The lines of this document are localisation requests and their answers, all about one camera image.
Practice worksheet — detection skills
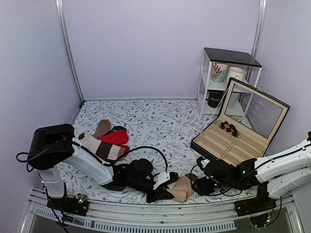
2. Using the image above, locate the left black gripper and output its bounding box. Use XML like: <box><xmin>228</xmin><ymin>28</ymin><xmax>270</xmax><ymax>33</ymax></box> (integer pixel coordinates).
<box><xmin>127</xmin><ymin>180</ymin><xmax>173</xmax><ymax>205</ymax></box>

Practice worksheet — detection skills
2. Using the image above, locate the beige striped ribbed sock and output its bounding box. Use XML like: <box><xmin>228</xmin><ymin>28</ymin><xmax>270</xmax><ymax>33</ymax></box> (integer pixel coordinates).
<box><xmin>166</xmin><ymin>173</ymin><xmax>198</xmax><ymax>203</ymax></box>

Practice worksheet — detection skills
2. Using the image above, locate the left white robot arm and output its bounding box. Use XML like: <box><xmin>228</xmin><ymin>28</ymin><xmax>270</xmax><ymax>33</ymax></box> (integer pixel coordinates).
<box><xmin>16</xmin><ymin>124</ymin><xmax>178</xmax><ymax>211</ymax></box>

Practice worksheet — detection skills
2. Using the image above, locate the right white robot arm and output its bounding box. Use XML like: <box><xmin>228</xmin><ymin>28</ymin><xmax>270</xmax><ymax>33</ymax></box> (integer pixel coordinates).
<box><xmin>190</xmin><ymin>130</ymin><xmax>311</xmax><ymax>212</ymax></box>

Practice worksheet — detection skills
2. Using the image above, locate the floral tablecloth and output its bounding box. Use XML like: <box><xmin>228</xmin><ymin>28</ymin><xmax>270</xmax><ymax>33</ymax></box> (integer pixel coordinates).
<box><xmin>60</xmin><ymin>100</ymin><xmax>257</xmax><ymax>204</ymax></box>

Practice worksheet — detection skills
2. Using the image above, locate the brown argyle rolled sock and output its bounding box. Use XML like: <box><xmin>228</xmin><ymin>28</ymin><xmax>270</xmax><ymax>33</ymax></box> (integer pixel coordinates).
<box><xmin>220</xmin><ymin>121</ymin><xmax>238</xmax><ymax>137</ymax></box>

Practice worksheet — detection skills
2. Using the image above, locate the brown beige block sock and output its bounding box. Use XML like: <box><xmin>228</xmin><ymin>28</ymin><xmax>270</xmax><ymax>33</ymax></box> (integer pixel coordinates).
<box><xmin>78</xmin><ymin>133</ymin><xmax>126</xmax><ymax>162</ymax></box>

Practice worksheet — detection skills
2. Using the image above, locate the red sock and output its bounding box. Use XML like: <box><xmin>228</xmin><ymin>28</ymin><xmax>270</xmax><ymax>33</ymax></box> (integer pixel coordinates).
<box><xmin>97</xmin><ymin>131</ymin><xmax>130</xmax><ymax>152</ymax></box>

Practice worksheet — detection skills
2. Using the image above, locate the dark green sock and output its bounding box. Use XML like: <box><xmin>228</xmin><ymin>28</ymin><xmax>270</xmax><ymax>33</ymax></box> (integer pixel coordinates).
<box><xmin>105</xmin><ymin>126</ymin><xmax>127</xmax><ymax>135</ymax></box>

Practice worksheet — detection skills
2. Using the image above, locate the black compartment organizer box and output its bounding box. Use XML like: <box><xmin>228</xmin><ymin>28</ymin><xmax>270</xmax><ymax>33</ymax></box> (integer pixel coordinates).
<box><xmin>190</xmin><ymin>78</ymin><xmax>290</xmax><ymax>166</ymax></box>

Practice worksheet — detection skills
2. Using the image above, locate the tan brown sock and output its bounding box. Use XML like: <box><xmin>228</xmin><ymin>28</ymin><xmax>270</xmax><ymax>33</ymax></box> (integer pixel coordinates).
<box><xmin>93</xmin><ymin>119</ymin><xmax>111</xmax><ymax>138</ymax></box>

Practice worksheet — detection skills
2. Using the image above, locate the black mug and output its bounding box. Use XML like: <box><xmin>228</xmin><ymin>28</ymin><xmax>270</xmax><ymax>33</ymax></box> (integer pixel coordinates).
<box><xmin>207</xmin><ymin>90</ymin><xmax>224</xmax><ymax>108</ymax></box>

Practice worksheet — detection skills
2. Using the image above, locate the pale green mug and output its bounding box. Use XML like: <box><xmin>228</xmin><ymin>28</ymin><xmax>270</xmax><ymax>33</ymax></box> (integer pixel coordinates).
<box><xmin>227</xmin><ymin>92</ymin><xmax>240</xmax><ymax>109</ymax></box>

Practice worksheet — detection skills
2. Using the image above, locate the floral pattern mug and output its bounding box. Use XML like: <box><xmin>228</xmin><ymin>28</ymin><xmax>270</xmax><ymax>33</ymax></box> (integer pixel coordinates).
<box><xmin>211</xmin><ymin>62</ymin><xmax>228</xmax><ymax>83</ymax></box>

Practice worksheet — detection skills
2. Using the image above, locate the cream white mug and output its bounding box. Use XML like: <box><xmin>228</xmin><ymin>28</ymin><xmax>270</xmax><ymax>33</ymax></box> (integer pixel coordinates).
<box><xmin>226</xmin><ymin>67</ymin><xmax>245</xmax><ymax>83</ymax></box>

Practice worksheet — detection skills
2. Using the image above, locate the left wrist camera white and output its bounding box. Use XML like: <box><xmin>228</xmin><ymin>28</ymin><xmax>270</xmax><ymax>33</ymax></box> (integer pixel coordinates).
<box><xmin>153</xmin><ymin>171</ymin><xmax>170</xmax><ymax>190</ymax></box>

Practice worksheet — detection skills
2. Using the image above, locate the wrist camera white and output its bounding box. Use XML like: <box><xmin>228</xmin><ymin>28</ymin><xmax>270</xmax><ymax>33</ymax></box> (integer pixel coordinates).
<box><xmin>196</xmin><ymin>156</ymin><xmax>210</xmax><ymax>171</ymax></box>
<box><xmin>153</xmin><ymin>171</ymin><xmax>170</xmax><ymax>190</ymax></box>

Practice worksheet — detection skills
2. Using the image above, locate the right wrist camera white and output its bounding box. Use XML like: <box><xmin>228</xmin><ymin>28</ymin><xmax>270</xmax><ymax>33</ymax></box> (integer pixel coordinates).
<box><xmin>196</xmin><ymin>156</ymin><xmax>210</xmax><ymax>171</ymax></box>

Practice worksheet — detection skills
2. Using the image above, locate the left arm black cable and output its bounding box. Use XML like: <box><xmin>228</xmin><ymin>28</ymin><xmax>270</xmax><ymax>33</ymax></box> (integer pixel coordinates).
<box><xmin>16</xmin><ymin>139</ymin><xmax>169</xmax><ymax>174</ymax></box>

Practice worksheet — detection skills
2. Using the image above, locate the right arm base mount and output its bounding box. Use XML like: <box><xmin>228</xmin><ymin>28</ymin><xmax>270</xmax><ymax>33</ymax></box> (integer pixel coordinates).
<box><xmin>234</xmin><ymin>182</ymin><xmax>282</xmax><ymax>229</ymax></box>

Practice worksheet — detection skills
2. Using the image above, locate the aluminium front rail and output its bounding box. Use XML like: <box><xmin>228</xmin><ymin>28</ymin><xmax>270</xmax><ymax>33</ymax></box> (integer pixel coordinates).
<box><xmin>19</xmin><ymin>188</ymin><xmax>307</xmax><ymax>233</ymax></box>

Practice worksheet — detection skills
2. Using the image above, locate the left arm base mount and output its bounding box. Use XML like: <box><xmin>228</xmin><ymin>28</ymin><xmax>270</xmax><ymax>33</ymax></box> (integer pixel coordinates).
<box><xmin>46</xmin><ymin>183</ymin><xmax>89</xmax><ymax>216</ymax></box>

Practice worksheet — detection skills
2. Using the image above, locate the white frame glass shelf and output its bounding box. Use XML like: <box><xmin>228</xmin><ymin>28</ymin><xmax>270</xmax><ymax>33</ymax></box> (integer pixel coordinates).
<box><xmin>197</xmin><ymin>48</ymin><xmax>262</xmax><ymax>116</ymax></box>

